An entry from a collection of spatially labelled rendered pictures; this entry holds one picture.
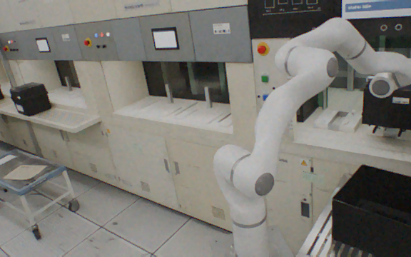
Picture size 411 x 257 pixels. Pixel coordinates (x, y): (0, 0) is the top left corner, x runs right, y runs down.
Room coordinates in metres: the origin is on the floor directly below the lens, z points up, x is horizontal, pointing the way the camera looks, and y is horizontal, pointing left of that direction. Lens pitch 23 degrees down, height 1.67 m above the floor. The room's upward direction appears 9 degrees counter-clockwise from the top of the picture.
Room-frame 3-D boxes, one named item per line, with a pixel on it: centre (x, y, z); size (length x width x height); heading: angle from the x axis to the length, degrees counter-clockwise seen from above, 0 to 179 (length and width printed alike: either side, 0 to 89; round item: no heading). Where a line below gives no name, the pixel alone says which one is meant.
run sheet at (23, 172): (2.47, 1.52, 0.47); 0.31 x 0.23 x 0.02; 70
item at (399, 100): (1.35, -0.91, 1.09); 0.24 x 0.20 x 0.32; 48
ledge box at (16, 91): (3.11, 1.58, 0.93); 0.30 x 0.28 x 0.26; 46
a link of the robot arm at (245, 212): (0.91, -0.11, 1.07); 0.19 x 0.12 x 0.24; 25
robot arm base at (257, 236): (0.88, -0.12, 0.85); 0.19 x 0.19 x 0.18
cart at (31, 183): (2.61, 1.64, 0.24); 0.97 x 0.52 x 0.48; 51
